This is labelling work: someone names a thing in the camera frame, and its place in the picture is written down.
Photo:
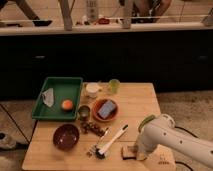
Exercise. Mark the small metal cup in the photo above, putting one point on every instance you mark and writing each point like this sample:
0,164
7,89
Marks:
84,112

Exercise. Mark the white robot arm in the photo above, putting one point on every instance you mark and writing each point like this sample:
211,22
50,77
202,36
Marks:
160,130

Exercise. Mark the green plastic tray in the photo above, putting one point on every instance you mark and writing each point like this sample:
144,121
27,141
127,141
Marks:
64,88

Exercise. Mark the white round container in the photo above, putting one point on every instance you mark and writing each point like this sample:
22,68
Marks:
92,89

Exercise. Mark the orange fruit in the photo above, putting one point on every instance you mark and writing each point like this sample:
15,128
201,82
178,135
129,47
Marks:
67,105

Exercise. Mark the white handled brush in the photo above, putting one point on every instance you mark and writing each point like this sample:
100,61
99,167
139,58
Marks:
100,153

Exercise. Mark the blue sponge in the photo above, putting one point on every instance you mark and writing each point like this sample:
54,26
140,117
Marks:
106,109

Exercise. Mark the metal fork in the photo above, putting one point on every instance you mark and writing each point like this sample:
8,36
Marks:
92,150

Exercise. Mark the orange bowl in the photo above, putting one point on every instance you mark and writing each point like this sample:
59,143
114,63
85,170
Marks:
96,107

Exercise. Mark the brown grape bunch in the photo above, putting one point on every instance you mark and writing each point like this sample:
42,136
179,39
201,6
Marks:
93,127

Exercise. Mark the purple bowl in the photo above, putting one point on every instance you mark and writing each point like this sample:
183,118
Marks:
66,137

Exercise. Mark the green translucent cup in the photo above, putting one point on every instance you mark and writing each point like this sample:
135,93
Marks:
114,85

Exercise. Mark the green chili pepper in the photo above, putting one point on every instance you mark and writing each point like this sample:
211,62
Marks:
145,121

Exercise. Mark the crumpled white paper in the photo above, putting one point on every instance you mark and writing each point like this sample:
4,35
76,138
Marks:
48,97

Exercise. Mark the wooden table board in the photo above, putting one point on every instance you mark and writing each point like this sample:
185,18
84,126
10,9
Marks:
135,101

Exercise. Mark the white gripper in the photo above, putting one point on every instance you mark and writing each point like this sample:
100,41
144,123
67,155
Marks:
141,151

